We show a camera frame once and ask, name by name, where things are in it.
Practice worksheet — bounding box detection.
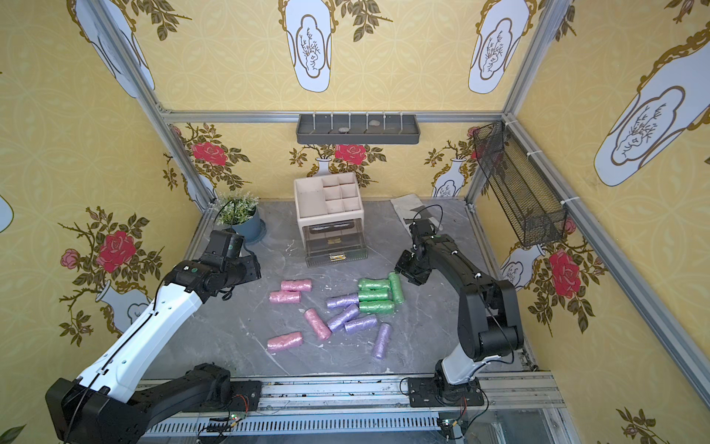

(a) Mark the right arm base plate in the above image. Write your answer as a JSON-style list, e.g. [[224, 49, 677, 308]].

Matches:
[[406, 377, 486, 408]]

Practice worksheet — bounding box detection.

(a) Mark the purple trash bag roll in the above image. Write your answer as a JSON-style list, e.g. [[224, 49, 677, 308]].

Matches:
[[327, 305, 360, 332], [372, 323, 392, 360], [344, 314, 378, 334], [325, 293, 360, 310]]

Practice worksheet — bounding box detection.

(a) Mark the green trash bag roll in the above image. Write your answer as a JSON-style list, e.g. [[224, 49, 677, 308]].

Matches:
[[358, 279, 391, 292], [359, 300, 396, 315], [358, 289, 390, 302], [388, 272, 405, 305]]

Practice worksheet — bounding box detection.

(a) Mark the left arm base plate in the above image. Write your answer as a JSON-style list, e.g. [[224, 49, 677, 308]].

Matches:
[[222, 379, 263, 413]]

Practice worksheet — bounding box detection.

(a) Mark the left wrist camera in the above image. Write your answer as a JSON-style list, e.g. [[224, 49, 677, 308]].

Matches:
[[199, 229, 244, 271]]

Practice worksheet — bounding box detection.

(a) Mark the grey wall shelf tray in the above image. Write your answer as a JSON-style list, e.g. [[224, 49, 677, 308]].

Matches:
[[296, 112, 422, 145]]

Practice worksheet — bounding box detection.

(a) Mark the pink trash bag roll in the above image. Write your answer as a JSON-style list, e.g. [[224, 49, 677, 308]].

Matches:
[[280, 279, 314, 292], [304, 308, 332, 342], [269, 290, 301, 305], [267, 331, 303, 353]]

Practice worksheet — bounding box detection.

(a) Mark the grey work glove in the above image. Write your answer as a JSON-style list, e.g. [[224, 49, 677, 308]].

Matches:
[[390, 194, 432, 228]]

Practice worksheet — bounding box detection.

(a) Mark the black wire mesh basket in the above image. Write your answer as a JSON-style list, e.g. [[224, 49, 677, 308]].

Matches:
[[471, 121, 568, 247]]

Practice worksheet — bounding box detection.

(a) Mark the beige drawer organizer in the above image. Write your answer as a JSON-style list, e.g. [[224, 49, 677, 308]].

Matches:
[[294, 172, 368, 268]]

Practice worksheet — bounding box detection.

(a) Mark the potted green plant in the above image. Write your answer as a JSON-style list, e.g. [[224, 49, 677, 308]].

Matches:
[[216, 192, 266, 244]]

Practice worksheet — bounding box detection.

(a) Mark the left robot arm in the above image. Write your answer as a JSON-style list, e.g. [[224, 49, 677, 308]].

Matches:
[[45, 253, 261, 443]]

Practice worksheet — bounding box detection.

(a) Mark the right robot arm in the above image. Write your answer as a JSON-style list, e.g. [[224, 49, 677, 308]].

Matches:
[[396, 218, 524, 390]]

